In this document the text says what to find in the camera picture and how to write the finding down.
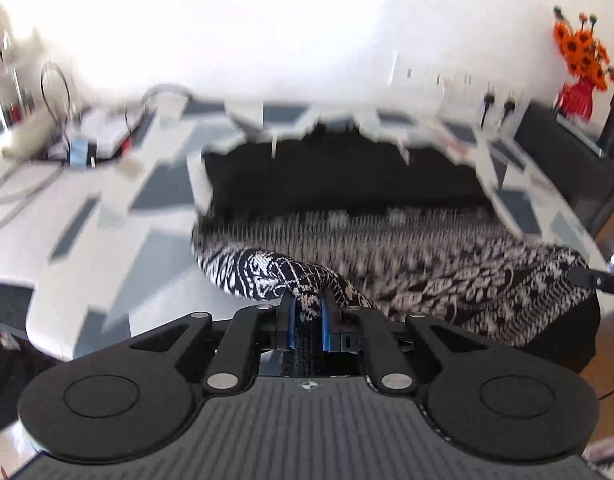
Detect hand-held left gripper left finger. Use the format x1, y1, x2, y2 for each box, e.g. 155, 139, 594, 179
130, 290, 296, 395

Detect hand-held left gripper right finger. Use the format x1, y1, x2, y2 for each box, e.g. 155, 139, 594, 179
318, 289, 490, 395

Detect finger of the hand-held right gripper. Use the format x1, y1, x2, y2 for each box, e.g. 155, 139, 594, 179
569, 266, 614, 301

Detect black white patterned sweater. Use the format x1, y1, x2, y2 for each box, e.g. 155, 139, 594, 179
189, 125, 602, 376

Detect black cabinet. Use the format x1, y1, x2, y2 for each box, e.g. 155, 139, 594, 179
514, 101, 614, 241

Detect red vase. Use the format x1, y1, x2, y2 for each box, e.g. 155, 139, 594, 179
557, 80, 595, 121

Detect orange artificial flowers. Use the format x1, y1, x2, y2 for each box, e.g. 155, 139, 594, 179
552, 6, 614, 93

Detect white charging cable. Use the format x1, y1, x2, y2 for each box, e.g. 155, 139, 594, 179
433, 74, 449, 116

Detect white wall socket panel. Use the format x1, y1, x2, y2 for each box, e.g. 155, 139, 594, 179
389, 50, 525, 126

